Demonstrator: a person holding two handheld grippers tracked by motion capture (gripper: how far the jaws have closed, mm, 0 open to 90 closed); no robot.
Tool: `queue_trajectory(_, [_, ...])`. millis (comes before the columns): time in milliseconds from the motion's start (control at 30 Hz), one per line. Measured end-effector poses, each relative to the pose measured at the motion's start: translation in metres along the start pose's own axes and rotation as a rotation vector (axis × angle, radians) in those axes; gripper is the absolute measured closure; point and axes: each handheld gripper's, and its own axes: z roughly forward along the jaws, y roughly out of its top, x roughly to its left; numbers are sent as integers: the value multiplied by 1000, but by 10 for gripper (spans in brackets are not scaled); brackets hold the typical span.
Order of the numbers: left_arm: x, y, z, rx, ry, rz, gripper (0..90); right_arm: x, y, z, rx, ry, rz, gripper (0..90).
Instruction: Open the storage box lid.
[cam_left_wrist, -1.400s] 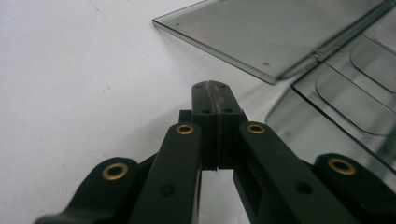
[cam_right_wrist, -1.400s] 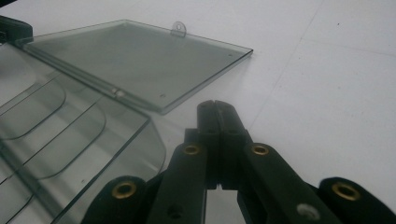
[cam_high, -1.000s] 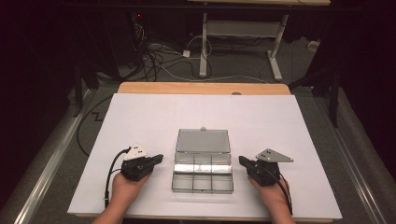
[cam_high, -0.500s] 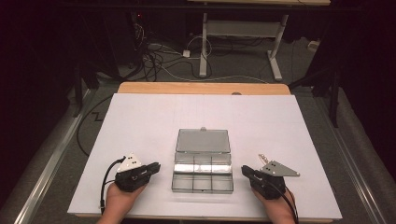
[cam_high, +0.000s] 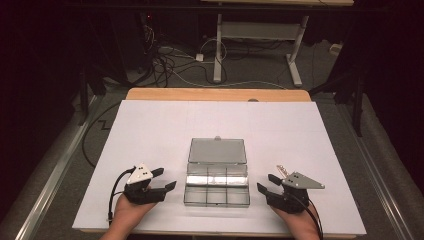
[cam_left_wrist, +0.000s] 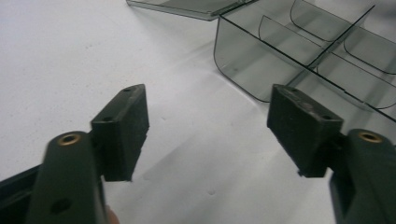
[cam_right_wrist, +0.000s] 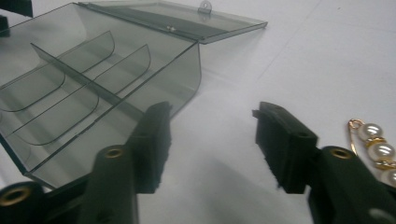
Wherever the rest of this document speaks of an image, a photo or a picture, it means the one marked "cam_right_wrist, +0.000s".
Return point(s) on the clear grey compartment box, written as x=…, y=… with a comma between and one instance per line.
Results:
x=93, y=87

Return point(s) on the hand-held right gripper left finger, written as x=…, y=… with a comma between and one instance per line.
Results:
x=151, y=146

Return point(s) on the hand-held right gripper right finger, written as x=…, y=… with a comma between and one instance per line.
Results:
x=283, y=149

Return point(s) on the gold pearl brooch pin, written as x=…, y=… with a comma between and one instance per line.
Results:
x=378, y=146

